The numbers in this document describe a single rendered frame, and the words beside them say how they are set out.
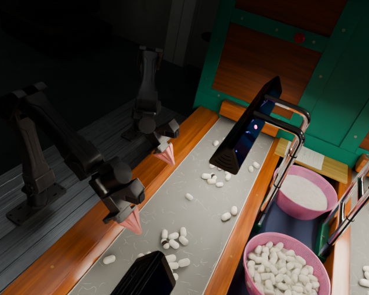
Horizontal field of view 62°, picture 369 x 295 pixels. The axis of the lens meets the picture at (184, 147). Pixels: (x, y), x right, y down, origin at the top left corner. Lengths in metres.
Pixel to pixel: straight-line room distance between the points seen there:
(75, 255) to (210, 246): 0.40
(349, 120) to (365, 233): 0.49
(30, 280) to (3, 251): 0.21
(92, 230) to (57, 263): 0.13
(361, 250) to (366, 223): 0.16
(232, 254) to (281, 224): 0.35
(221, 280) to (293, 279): 0.24
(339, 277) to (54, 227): 0.91
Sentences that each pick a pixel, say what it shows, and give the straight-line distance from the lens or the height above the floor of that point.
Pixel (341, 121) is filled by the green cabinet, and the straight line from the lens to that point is 1.57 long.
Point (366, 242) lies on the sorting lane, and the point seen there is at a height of 0.74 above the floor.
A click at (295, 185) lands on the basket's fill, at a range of 1.41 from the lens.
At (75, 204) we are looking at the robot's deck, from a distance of 1.17.
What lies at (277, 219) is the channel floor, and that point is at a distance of 1.31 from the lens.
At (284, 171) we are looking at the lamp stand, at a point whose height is 0.97.
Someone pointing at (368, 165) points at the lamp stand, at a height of 1.02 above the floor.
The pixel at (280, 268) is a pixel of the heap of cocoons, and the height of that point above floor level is 0.73.
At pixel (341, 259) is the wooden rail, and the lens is 1.19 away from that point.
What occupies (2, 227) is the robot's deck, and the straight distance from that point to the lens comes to 1.14.
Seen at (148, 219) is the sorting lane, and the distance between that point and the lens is 1.05.
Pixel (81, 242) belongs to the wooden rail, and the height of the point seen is 0.76.
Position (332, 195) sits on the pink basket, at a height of 0.76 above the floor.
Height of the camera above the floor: 1.54
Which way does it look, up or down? 36 degrees down
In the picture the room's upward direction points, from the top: 14 degrees clockwise
